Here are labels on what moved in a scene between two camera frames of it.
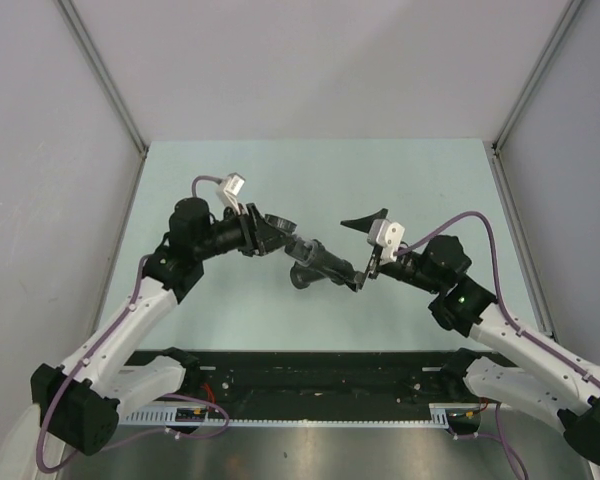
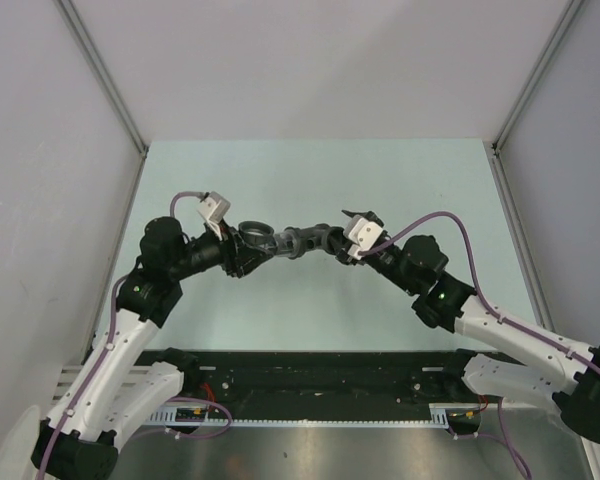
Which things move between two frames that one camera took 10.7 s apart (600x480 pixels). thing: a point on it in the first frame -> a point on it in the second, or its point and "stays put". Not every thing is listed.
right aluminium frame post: x=557 y=34 stays put
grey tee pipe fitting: x=315 y=262 -> x=293 y=242
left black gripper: x=257 y=238 -> x=235 y=259
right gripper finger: x=358 y=281 -> x=338 y=242
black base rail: x=316 y=379 stays put
